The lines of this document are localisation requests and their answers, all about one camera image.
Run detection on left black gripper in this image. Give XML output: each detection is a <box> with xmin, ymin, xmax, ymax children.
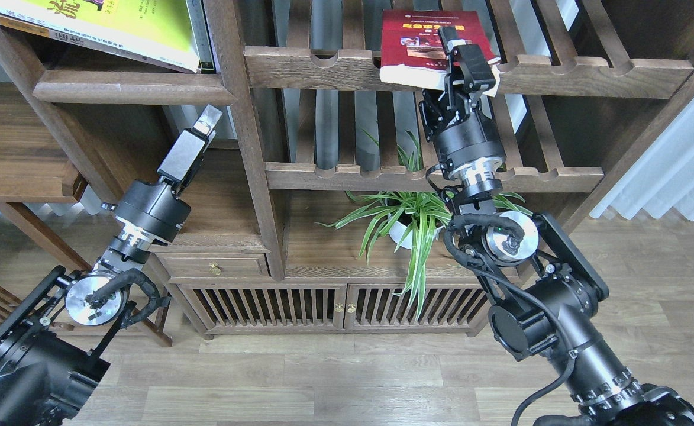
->
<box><xmin>101</xmin><ymin>105</ymin><xmax>223</xmax><ymax>246</ymax></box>

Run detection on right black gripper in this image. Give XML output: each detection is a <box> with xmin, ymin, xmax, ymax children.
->
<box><xmin>419</xmin><ymin>26</ymin><xmax>506</xmax><ymax>181</ymax></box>

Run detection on red book white pages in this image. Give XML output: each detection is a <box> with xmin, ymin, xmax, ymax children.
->
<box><xmin>379</xmin><ymin>9</ymin><xmax>500</xmax><ymax>90</ymax></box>

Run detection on yellow green book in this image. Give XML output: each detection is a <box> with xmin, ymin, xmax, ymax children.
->
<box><xmin>0</xmin><ymin>1</ymin><xmax>200</xmax><ymax>73</ymax></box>

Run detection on dark maroon book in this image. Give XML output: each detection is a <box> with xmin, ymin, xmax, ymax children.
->
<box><xmin>0</xmin><ymin>14</ymin><xmax>201</xmax><ymax>75</ymax></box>

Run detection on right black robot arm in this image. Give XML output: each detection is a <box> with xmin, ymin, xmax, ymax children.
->
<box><xmin>419</xmin><ymin>27</ymin><xmax>694</xmax><ymax>425</ymax></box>

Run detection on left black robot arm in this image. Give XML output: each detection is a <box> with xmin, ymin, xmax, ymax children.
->
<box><xmin>0</xmin><ymin>105</ymin><xmax>222</xmax><ymax>425</ymax></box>

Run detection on dark wooden bookshelf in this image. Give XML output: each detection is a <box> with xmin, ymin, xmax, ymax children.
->
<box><xmin>0</xmin><ymin>1</ymin><xmax>694</xmax><ymax>338</ymax></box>

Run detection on green spider plant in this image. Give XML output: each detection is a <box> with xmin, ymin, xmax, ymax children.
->
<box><xmin>318</xmin><ymin>127</ymin><xmax>534</xmax><ymax>320</ymax></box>

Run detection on white plant pot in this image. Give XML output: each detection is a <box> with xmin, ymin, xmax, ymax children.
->
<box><xmin>388</xmin><ymin>213</ymin><xmax>444</xmax><ymax>251</ymax></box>

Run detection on white curtain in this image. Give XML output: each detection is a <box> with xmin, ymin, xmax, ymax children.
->
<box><xmin>589</xmin><ymin>98</ymin><xmax>694</xmax><ymax>221</ymax></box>

